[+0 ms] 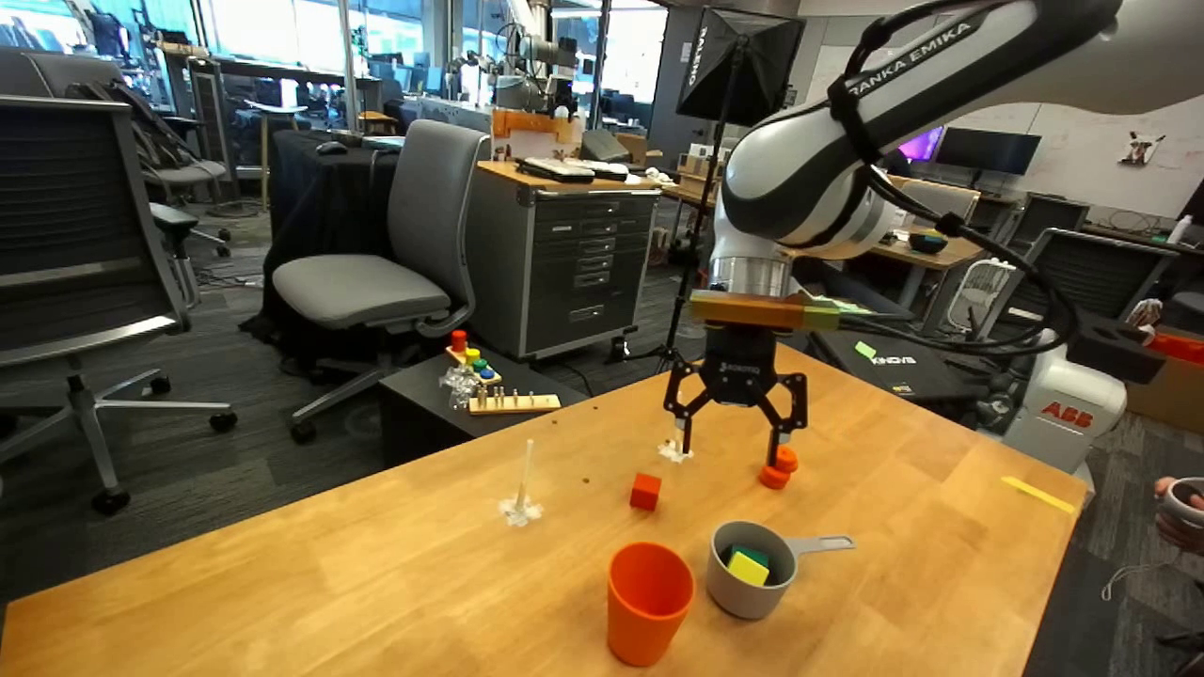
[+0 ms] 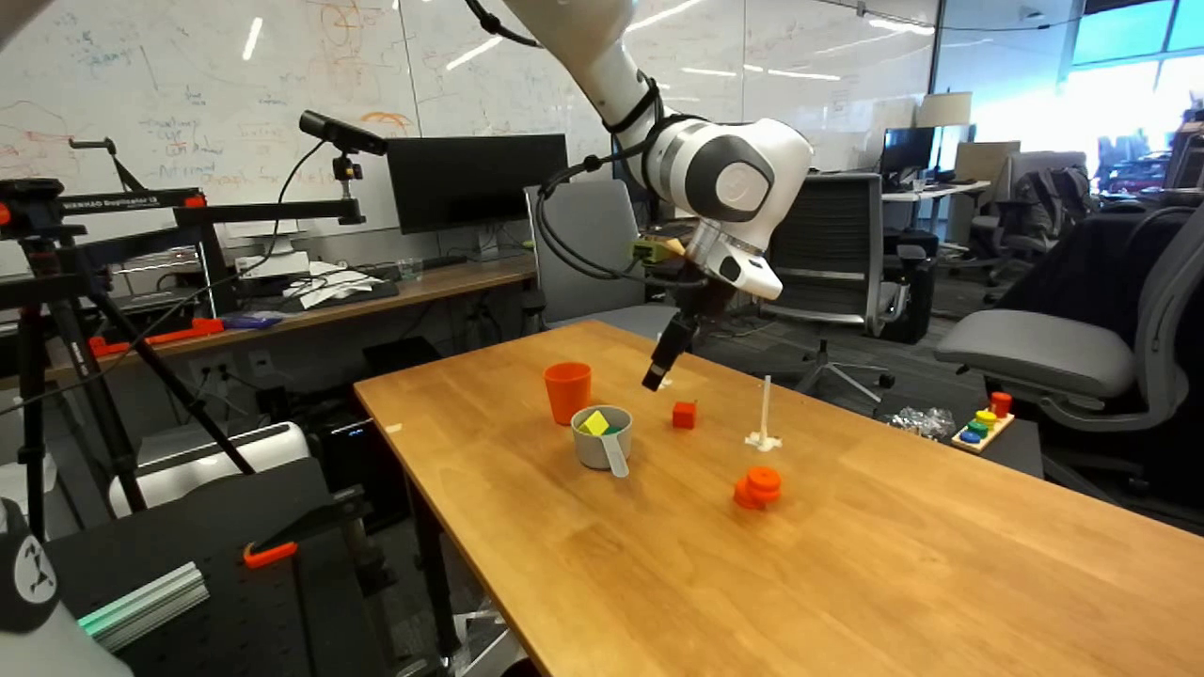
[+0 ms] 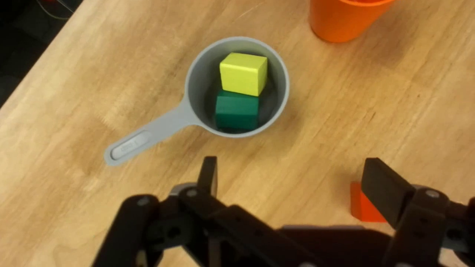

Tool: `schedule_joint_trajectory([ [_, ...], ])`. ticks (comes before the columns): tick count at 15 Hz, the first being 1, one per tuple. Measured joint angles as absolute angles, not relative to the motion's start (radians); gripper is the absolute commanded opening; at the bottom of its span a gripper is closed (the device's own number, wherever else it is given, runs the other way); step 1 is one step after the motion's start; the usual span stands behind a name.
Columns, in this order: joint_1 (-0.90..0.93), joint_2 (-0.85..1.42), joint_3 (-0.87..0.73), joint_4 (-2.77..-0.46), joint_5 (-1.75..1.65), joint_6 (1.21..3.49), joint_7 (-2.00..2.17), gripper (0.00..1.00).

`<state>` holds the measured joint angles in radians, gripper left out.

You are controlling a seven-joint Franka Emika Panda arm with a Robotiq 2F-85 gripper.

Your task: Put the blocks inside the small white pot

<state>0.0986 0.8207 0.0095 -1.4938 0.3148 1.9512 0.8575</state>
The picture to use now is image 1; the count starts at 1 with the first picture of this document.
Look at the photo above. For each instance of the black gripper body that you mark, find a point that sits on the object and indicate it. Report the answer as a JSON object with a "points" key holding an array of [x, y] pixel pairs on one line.
{"points": [[740, 362]]}

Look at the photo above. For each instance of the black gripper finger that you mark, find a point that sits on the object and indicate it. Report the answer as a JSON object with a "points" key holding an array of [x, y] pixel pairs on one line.
{"points": [[676, 402], [800, 404]]}

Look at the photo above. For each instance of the orange-red stepped block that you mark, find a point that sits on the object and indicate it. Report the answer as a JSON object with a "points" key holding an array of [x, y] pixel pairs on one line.
{"points": [[776, 479]]}

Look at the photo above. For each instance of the yellow cube block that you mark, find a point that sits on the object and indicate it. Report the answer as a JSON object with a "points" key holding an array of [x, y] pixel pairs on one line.
{"points": [[751, 571]]}

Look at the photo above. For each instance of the white ABB robot base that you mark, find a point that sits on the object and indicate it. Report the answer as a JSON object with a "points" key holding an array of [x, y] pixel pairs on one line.
{"points": [[1064, 418]]}

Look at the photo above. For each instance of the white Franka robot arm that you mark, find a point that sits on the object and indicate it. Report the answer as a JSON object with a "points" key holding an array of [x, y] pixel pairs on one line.
{"points": [[802, 175]]}

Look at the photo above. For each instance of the red cube block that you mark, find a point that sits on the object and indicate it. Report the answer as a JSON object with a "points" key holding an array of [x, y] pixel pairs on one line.
{"points": [[643, 494]]}

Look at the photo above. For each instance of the black box with green sticker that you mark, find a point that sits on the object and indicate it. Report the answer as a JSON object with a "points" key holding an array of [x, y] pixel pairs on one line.
{"points": [[928, 369]]}

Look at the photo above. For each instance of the wooden peg toy bar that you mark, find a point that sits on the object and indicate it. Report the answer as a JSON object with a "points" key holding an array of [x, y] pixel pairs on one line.
{"points": [[514, 404]]}

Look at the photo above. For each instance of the grey drawer cabinet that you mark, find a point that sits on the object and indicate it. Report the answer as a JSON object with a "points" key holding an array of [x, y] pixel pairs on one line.
{"points": [[565, 270]]}

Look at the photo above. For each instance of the colourful stacking toy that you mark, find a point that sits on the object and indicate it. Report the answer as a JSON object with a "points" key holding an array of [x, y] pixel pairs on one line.
{"points": [[475, 368]]}

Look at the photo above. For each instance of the clear plastic bag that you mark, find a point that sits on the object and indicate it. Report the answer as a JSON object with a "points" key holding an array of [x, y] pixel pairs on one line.
{"points": [[456, 393]]}

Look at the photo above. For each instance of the orange plastic cup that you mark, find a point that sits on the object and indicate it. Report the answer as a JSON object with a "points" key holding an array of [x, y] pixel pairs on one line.
{"points": [[647, 616]]}

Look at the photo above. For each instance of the yellow tape strip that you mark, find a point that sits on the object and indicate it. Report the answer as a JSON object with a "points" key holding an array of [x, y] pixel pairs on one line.
{"points": [[1038, 494]]}

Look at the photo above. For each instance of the black side table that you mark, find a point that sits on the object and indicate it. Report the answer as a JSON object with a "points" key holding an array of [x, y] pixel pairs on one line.
{"points": [[416, 414]]}

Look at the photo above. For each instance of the black light panel on stand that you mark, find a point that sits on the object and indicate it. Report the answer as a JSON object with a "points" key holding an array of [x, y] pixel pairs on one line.
{"points": [[752, 77]]}

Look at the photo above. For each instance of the orange cardboard box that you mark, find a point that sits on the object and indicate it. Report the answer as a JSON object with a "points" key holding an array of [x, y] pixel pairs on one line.
{"points": [[521, 127]]}

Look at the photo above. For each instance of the monitor with purple screen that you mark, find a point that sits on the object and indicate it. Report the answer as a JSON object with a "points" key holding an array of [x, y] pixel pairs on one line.
{"points": [[990, 152]]}

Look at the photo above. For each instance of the grey office chair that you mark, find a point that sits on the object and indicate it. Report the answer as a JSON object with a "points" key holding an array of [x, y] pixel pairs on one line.
{"points": [[351, 288]]}

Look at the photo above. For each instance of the brown cardboard box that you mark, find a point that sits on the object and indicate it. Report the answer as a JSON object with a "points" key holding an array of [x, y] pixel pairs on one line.
{"points": [[1170, 389]]}

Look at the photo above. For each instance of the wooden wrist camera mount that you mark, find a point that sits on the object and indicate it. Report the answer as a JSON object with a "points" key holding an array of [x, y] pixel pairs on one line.
{"points": [[752, 310]]}

